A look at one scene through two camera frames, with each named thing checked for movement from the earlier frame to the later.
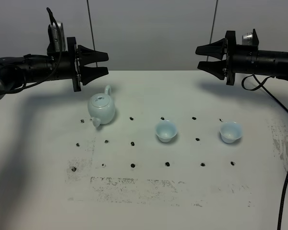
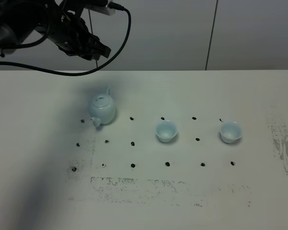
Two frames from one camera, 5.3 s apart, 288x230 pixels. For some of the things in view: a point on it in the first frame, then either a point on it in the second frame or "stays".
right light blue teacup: x=231 y=132 stays
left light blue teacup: x=165 y=131 stays
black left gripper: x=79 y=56 → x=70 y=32
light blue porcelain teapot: x=101 y=108 stays
